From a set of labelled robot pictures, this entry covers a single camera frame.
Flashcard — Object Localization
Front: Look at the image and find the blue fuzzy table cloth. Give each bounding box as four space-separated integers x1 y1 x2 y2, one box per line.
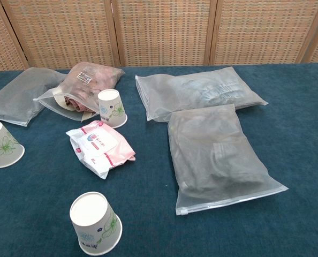
0 62 318 257

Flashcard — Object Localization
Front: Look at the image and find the frosted bag with pink clothing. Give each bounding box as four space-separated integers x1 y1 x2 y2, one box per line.
33 62 125 124

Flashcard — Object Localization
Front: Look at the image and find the white floral paper cup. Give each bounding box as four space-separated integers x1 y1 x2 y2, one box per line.
69 191 123 256
97 89 128 129
0 121 26 169

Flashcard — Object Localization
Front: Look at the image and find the flat frosted zip bag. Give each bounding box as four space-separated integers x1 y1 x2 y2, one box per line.
0 67 69 127

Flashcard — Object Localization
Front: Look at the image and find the frosted bag with dark clothing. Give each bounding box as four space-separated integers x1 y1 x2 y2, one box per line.
167 104 289 216

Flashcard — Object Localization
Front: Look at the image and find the pink wet wipes pack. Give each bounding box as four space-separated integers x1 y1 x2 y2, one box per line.
65 120 137 180

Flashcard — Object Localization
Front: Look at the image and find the frosted bag with blue-grey clothing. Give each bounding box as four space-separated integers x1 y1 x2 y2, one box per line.
135 66 269 122

